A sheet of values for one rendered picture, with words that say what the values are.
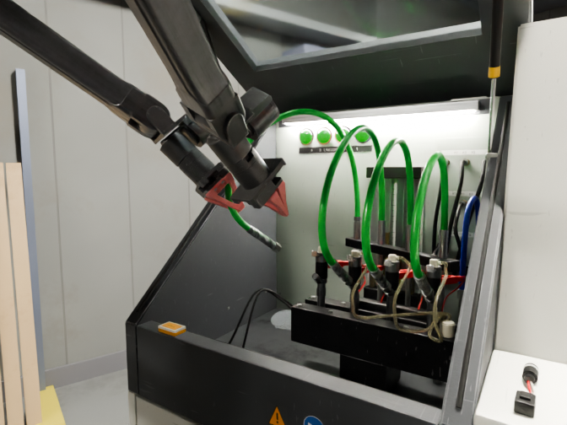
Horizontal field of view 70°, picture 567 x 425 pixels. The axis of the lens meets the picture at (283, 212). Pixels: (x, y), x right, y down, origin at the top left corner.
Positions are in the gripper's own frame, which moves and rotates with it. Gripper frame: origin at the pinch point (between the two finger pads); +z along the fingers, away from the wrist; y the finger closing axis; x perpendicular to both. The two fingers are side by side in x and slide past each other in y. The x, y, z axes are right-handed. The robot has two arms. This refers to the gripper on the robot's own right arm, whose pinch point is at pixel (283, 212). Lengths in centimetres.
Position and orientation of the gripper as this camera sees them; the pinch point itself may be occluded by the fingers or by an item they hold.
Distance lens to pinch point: 75.8
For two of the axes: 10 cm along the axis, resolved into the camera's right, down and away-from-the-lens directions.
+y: 5.3, -7.5, 4.0
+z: 5.2, 6.6, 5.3
